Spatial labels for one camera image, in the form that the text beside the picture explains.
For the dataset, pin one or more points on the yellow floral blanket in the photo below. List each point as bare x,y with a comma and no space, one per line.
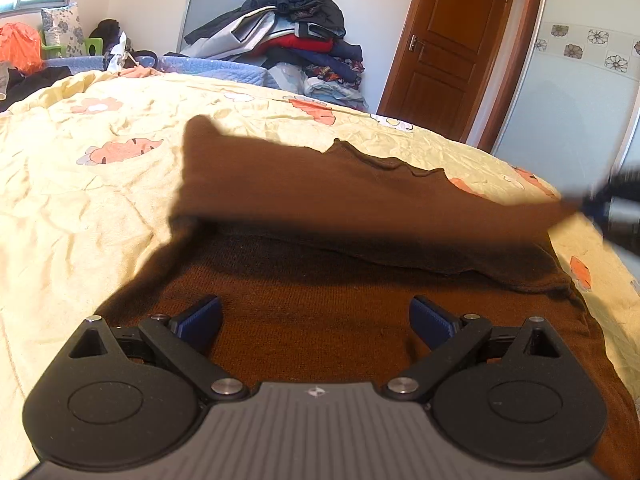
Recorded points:
75,210

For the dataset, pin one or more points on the brown wooden door frame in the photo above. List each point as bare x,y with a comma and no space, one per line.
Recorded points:
525,35

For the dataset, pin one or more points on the brown knitted sweater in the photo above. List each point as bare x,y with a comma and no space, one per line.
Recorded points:
320,200

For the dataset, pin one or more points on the pile of clothes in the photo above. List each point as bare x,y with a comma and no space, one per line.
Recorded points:
295,35

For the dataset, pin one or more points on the brown wooden door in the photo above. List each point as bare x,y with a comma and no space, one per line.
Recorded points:
445,40

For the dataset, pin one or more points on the dark cloth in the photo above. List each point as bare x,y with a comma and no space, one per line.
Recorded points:
35,82

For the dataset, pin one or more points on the grey framed panel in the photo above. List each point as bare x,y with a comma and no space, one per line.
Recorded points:
210,15

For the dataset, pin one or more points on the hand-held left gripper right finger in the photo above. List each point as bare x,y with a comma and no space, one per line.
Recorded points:
430,322

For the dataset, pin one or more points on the dark fluffy bag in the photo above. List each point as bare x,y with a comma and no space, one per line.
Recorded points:
106,30

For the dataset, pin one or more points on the white crumpled plastic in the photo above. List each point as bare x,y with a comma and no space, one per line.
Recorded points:
117,55

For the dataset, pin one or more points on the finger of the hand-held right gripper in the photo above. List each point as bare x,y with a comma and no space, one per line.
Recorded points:
595,206

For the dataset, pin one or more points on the orange bag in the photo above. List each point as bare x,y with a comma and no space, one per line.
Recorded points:
20,45

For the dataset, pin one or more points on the floral pillow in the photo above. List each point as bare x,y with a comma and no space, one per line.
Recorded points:
65,27

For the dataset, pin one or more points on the green plastic stool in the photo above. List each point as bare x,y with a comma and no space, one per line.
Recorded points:
95,46

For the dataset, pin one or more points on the peach cloth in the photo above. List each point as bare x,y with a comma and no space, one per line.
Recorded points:
140,71

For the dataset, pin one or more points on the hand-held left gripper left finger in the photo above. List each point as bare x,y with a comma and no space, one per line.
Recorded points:
200,322

